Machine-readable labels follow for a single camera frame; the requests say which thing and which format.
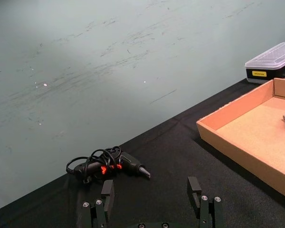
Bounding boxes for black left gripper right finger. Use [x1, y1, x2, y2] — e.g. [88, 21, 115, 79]
[187, 176, 223, 228]

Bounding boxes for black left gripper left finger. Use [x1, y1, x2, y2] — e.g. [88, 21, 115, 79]
[82, 179, 115, 228]

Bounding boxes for black table cloth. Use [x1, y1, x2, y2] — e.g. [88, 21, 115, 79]
[0, 78, 285, 228]

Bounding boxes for shallow brown cardboard tray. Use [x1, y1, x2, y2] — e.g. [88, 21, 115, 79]
[196, 77, 285, 203]

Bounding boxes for clear plastic case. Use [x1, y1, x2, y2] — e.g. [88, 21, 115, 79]
[245, 40, 285, 84]

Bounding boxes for black corded tool orange parts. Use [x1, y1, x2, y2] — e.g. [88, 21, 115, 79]
[66, 145, 151, 185]

